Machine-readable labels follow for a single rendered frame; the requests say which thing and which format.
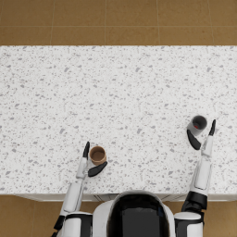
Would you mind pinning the grey cup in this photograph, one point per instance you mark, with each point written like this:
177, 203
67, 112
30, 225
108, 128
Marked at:
197, 125

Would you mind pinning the red berry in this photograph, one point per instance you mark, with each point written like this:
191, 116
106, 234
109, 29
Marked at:
196, 127

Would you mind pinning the brown cup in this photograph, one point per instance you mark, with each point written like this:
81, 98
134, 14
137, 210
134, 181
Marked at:
97, 155

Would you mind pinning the robot body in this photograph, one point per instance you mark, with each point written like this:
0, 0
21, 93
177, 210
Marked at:
138, 214

